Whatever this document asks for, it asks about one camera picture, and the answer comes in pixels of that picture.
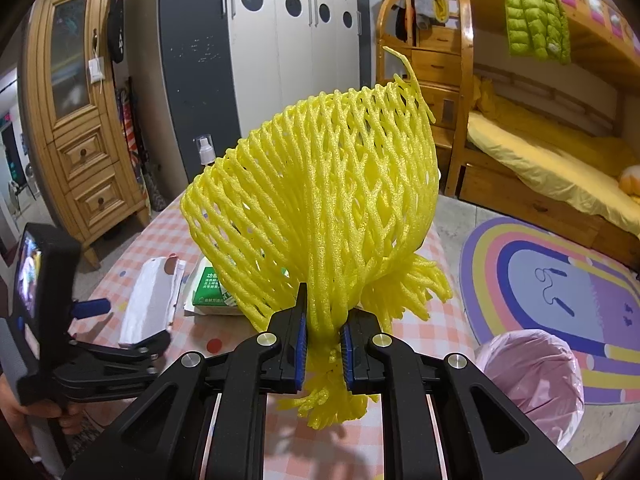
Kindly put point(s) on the pink bunk bedding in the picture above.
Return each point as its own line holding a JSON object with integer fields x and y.
{"x": 595, "y": 7}

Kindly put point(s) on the dark patterned leaning object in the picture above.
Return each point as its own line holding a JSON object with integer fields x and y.
{"x": 132, "y": 125}

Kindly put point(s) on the trash bin with pink bag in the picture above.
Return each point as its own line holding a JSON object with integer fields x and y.
{"x": 530, "y": 385}

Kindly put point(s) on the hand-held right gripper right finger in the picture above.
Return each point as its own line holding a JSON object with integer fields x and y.
{"x": 347, "y": 355}

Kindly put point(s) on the spray bottle clear cap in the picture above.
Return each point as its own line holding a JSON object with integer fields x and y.
{"x": 205, "y": 150}

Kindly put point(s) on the white green milk carton box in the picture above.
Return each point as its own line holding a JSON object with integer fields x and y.
{"x": 210, "y": 290}

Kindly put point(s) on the yellow foam fruit net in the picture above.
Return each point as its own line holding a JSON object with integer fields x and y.
{"x": 415, "y": 285}
{"x": 325, "y": 185}

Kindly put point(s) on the green down jacket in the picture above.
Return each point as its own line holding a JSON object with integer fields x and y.
{"x": 535, "y": 15}

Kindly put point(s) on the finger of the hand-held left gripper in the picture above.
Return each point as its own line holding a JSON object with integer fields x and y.
{"x": 147, "y": 346}
{"x": 92, "y": 306}

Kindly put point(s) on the wooden bunk bed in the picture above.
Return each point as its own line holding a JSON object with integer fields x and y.
{"x": 590, "y": 60}

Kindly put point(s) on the orange plush toy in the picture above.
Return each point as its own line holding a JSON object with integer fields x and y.
{"x": 630, "y": 180}

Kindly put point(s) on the wooden stair drawer unit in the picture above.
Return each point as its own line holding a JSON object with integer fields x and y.
{"x": 440, "y": 67}

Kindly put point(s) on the person's left hand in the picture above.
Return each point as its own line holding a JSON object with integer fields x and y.
{"x": 70, "y": 416}

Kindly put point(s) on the black hanging item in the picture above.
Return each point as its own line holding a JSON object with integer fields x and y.
{"x": 116, "y": 15}

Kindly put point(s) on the rainbow pattern rug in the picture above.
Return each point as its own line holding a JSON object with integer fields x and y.
{"x": 550, "y": 270}

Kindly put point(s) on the pink checkered tablecloth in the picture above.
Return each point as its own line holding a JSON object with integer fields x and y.
{"x": 430, "y": 345}

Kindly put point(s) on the yellow bed sheet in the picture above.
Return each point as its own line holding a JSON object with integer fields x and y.
{"x": 550, "y": 160}

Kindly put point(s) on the white cardboard box brown flap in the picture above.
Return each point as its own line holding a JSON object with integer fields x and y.
{"x": 150, "y": 300}

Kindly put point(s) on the wooden cabinet with drawers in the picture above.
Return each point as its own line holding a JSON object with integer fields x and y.
{"x": 80, "y": 150}

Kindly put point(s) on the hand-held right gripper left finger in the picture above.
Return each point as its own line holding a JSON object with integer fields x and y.
{"x": 300, "y": 345}

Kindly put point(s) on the grey and white wardrobe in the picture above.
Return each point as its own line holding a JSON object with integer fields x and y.
{"x": 280, "y": 60}

